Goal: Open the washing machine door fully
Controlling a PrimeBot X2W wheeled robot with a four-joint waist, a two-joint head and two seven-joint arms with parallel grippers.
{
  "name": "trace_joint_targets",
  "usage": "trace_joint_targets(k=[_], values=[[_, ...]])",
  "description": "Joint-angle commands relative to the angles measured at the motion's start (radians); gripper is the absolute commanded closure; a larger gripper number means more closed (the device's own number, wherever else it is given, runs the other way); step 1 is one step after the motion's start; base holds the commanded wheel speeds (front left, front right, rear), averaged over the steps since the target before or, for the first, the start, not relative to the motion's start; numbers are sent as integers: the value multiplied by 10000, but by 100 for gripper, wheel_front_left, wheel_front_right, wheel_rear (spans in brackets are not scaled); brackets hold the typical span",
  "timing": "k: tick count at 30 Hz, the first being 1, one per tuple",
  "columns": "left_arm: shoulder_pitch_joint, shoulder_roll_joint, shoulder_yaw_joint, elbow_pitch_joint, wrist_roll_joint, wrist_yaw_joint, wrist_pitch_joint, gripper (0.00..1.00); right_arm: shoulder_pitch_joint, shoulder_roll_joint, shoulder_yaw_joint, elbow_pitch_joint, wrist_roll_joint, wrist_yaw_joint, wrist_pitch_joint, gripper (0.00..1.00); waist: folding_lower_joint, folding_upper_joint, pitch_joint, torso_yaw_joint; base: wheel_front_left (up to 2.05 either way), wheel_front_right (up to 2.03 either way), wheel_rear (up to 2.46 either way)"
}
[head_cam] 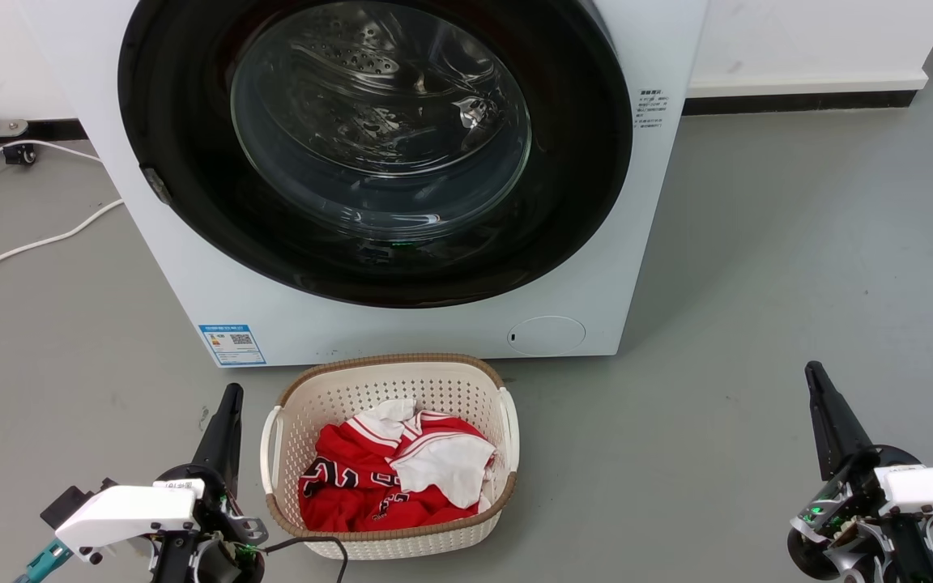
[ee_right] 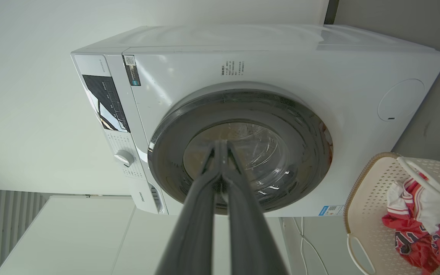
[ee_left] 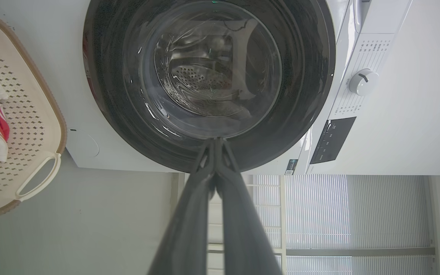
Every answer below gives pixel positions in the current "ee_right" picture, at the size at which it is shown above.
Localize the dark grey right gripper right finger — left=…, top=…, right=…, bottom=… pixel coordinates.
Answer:
left=221, top=140, right=289, bottom=275

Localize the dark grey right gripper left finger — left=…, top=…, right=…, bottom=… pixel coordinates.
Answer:
left=155, top=140, right=222, bottom=275

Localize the round black glass washer door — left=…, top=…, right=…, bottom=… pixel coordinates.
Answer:
left=147, top=89, right=334, bottom=215

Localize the white front-load washing machine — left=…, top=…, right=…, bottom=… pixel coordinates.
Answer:
left=71, top=25, right=440, bottom=217

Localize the blue white energy label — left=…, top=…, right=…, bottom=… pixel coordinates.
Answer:
left=318, top=205, right=345, bottom=216

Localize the white washer control knob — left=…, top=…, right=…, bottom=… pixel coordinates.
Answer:
left=114, top=150, right=135, bottom=167

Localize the cream perforated laundry basket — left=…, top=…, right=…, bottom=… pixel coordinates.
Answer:
left=343, top=152, right=440, bottom=275

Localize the white cabinet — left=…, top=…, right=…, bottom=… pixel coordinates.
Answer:
left=0, top=195, right=291, bottom=275

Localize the black washer display panel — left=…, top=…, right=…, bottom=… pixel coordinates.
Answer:
left=82, top=74, right=131, bottom=133

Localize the black QR code sticker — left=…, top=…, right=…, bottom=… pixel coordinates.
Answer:
left=123, top=55, right=141, bottom=86

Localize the red white sports jersey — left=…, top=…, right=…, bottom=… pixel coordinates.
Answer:
left=382, top=176, right=440, bottom=272

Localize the white ribbed panel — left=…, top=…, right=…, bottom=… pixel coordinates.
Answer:
left=0, top=189, right=49, bottom=275

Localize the round white filter cover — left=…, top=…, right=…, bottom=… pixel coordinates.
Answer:
left=378, top=79, right=425, bottom=121

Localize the black baseboard strip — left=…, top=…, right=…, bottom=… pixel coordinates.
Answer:
left=324, top=0, right=339, bottom=24

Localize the thin white cable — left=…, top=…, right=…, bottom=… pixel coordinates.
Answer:
left=300, top=217, right=305, bottom=275
left=293, top=217, right=329, bottom=275

